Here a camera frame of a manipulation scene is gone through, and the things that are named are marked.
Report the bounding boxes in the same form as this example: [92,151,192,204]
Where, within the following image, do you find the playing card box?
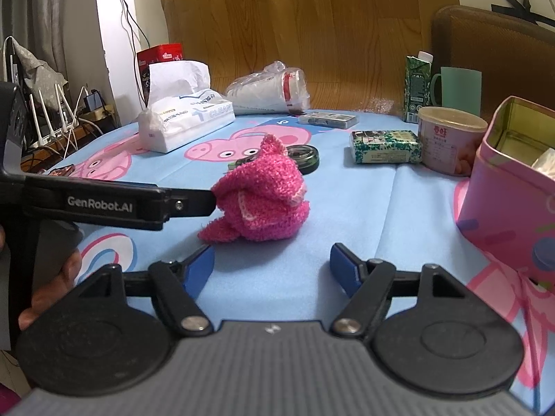
[298,111,361,130]

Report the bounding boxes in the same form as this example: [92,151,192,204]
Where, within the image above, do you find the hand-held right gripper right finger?
[330,243,471,336]

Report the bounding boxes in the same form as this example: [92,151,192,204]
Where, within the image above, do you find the grey curtain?
[0,0,102,148]

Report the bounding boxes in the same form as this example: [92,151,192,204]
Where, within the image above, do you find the pink tin box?
[457,95,555,289]

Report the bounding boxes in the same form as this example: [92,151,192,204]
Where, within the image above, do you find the round snack tub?
[417,106,488,177]

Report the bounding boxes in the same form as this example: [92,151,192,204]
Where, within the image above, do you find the white router with antennas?
[28,82,79,148]

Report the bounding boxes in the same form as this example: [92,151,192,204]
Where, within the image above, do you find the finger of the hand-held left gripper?
[164,187,216,222]

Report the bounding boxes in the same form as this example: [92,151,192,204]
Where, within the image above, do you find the round dark tin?
[286,145,321,175]

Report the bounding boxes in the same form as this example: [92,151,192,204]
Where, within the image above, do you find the red box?
[136,43,183,109]

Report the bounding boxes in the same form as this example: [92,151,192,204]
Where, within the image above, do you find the dark power adapter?
[82,90,105,113]

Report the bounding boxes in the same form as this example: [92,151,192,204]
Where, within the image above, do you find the person's left hand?
[18,249,84,331]

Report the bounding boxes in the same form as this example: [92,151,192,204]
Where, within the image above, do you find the white knit hat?
[530,147,555,175]

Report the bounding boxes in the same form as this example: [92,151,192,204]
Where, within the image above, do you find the power strip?
[80,106,119,130]

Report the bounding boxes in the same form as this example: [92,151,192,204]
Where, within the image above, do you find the wooden board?
[158,0,460,113]

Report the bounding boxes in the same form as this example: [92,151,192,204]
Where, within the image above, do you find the pink knit hat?
[197,133,310,243]

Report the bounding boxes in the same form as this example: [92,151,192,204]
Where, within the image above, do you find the green mug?
[430,67,483,118]

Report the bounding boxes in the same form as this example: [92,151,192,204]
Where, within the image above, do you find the brown chair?
[431,5,555,118]

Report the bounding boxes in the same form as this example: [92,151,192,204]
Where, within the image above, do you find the grey dotted cloth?
[4,37,68,96]

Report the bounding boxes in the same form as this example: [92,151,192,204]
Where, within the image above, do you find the green patterned box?
[349,129,422,165]

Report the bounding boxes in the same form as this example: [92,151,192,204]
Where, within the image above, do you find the black tape strips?
[491,0,555,27]

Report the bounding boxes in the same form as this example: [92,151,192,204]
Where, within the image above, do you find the blue cartoon printed tablecloth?
[43,108,555,416]

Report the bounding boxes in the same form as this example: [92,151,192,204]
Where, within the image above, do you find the green drink carton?
[403,51,434,123]

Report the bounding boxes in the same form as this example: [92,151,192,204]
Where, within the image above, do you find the white tissue pack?
[138,60,236,154]

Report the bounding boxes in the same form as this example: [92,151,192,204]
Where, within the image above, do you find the plastic bag of paper cups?
[224,61,311,115]

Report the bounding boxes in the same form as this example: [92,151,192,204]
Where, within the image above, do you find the black cable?
[108,0,150,96]

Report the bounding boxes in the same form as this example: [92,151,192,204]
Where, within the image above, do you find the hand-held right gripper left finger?
[78,245,215,336]

